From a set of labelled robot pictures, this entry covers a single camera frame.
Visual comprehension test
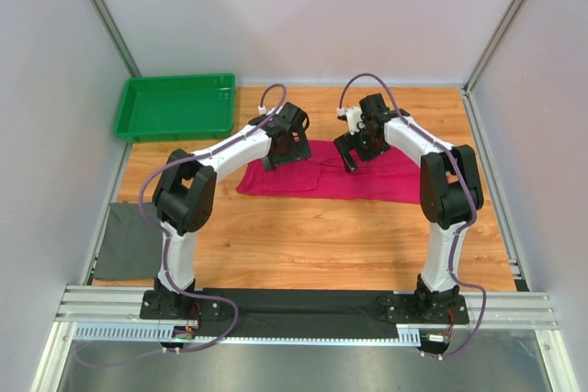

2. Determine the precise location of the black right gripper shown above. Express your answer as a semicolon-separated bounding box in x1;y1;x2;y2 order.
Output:
334;125;390;174

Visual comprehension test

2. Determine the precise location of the magenta t shirt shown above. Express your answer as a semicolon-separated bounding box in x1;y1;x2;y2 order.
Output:
236;140;420;204

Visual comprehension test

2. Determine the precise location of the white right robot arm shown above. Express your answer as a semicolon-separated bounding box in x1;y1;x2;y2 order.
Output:
334;94;484;324

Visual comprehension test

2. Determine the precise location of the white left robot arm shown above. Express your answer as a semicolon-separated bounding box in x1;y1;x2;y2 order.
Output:
140;102;311;320

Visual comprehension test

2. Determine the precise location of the green plastic tray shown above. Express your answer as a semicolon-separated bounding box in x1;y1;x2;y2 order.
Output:
114;73;235;143

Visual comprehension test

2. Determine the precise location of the folded grey t shirt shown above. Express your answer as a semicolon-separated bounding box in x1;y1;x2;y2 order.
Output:
94;202;163;281

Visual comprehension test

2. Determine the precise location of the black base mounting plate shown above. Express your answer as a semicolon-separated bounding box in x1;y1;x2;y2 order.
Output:
140;288;469;325

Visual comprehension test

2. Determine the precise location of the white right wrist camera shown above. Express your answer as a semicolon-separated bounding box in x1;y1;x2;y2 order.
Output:
345;106;365;135

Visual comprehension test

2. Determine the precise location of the aluminium front frame rail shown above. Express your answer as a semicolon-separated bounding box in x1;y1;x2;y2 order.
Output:
32;286;579;391

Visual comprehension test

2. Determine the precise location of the right aluminium corner post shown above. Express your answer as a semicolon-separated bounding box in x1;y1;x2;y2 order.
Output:
462;0;528;95

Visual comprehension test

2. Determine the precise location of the aluminium corner post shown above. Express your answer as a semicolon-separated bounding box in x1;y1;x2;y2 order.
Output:
89;0;141;78
462;0;528;95

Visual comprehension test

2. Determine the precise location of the left aluminium corner post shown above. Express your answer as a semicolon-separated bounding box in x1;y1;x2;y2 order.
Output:
89;0;141;78

